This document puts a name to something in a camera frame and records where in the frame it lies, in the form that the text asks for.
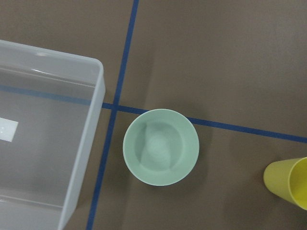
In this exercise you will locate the mint green bowl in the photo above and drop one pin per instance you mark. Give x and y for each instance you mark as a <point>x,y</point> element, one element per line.
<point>161,147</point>

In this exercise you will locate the yellow plastic cup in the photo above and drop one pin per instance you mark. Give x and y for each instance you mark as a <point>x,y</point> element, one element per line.
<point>287,179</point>

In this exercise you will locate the clear plastic storage box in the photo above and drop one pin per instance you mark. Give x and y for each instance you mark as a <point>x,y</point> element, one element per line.
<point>50,103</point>

